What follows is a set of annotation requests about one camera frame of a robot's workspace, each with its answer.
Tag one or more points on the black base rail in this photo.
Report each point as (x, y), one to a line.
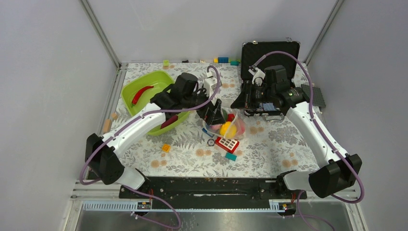
(220, 193)

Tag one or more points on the teal toy block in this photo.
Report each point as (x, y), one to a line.
(230, 156)

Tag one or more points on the red toy chili pepper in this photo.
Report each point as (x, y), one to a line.
(138, 95)

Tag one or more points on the clear zip top bag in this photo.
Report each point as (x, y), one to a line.
(232, 116)

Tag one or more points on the green plastic tub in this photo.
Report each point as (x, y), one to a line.
(159, 79)

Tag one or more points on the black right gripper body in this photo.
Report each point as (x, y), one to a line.
(255, 95)

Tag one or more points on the yellow toy pear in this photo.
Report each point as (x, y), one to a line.
(228, 130)

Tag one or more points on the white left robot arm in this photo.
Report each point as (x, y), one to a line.
(102, 154)

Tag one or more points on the blue yellow block row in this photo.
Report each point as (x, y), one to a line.
(226, 60)

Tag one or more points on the red toy calculator block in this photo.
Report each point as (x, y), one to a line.
(229, 145)

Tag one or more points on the floral table mat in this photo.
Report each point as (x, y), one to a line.
(268, 148)

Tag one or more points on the maroon toy sweet potato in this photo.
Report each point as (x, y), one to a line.
(169, 121)

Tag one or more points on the pink toy peach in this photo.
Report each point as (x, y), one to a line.
(215, 127)

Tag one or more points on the grey building baseplate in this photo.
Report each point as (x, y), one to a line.
(318, 99)

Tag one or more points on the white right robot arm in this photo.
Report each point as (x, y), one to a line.
(338, 170)

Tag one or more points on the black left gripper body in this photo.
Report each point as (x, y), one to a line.
(205, 112)

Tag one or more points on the black poker chip case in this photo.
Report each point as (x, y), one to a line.
(266, 54)

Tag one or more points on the orange toy block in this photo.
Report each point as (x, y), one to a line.
(166, 148)

